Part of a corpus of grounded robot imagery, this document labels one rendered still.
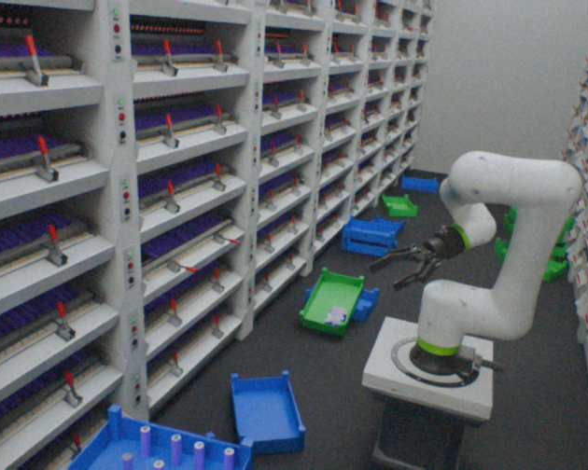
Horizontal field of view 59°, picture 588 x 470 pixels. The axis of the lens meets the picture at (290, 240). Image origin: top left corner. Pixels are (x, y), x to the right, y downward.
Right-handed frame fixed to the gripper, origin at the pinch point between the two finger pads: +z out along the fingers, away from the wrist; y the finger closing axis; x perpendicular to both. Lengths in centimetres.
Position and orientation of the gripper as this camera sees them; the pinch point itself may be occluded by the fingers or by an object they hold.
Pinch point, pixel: (385, 276)
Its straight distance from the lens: 159.3
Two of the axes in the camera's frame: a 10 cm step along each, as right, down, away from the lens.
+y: 3.7, 3.4, -8.6
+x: 3.0, 8.4, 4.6
